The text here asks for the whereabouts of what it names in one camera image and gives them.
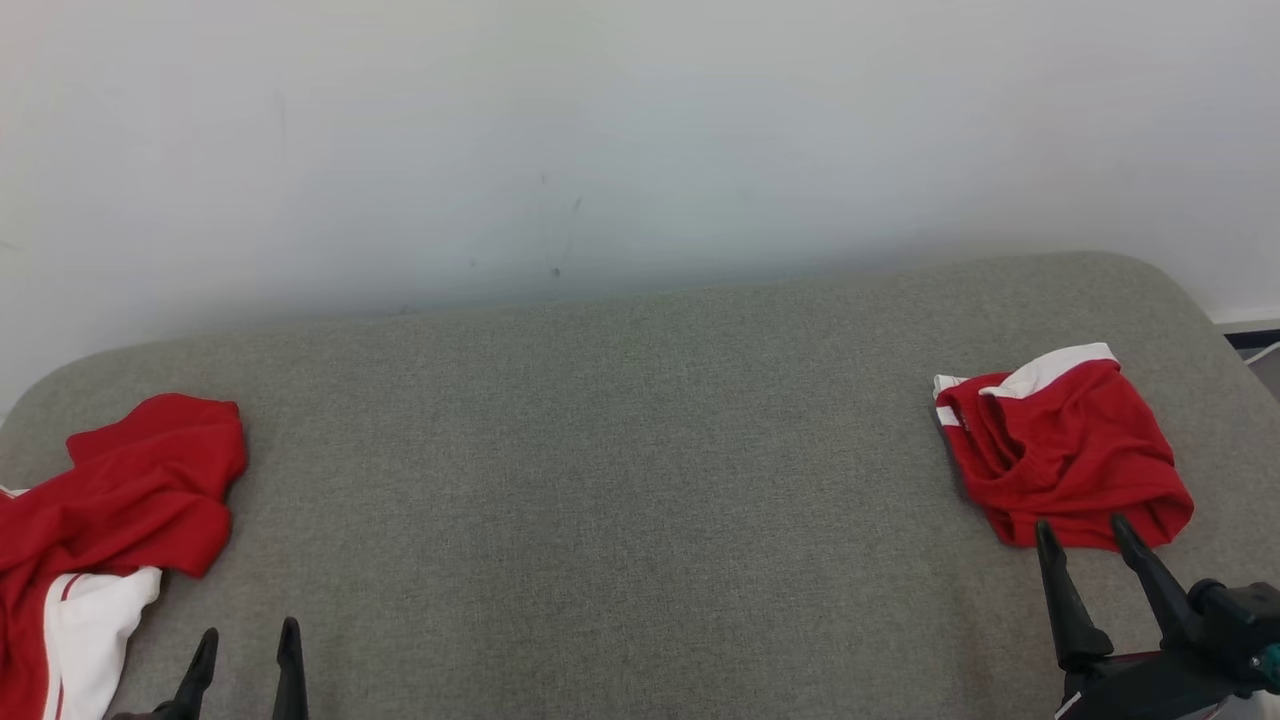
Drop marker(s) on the red Bulls shorts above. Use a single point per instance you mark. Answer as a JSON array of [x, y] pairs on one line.
[[1080, 460]]

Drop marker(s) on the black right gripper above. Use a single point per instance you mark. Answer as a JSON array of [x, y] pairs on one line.
[[1140, 690]]

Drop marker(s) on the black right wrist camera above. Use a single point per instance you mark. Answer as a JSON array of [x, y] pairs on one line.
[[1235, 620]]

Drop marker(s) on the red white jersey shirt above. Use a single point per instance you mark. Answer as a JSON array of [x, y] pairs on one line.
[[130, 500]]

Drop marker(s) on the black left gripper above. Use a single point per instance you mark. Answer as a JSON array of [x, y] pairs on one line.
[[145, 715]]

